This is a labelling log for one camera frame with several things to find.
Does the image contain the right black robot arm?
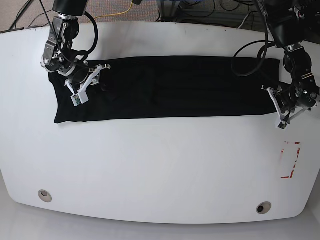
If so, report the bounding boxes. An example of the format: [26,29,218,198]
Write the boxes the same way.
[41,0,111,107]

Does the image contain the black t-shirt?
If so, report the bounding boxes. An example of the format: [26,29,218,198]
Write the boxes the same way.
[48,56,280,124]

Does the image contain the white cable on floor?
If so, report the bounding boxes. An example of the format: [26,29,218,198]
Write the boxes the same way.
[237,12,253,30]

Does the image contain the black cable on floor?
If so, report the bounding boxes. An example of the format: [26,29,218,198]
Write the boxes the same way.
[9,0,53,30]

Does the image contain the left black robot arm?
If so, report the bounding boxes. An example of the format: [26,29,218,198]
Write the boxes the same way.
[232,0,320,130]

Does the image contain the red tape rectangle marking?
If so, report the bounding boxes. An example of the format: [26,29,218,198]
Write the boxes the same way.
[279,141,301,179]

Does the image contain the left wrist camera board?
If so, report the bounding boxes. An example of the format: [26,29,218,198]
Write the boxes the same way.
[275,120,288,130]

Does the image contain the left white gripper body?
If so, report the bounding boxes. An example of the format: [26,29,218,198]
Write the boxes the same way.
[262,86,319,128]

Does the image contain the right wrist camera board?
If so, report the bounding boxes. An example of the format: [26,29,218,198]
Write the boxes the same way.
[71,95,82,107]

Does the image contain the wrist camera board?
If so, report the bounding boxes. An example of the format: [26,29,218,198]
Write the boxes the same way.
[275,120,288,130]
[71,95,82,107]

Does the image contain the left table cable grommet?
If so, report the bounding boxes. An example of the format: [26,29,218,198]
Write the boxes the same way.
[38,189,52,203]

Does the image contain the right table cable grommet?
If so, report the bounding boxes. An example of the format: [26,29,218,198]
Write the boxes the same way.
[256,201,272,215]

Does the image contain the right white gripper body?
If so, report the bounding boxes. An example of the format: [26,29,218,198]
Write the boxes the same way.
[64,64,111,103]

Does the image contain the yellow cable on floor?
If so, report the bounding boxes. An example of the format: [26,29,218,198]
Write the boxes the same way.
[94,0,133,20]

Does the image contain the table cable grommet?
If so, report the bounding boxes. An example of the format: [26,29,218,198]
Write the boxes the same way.
[38,189,52,203]
[256,201,272,215]

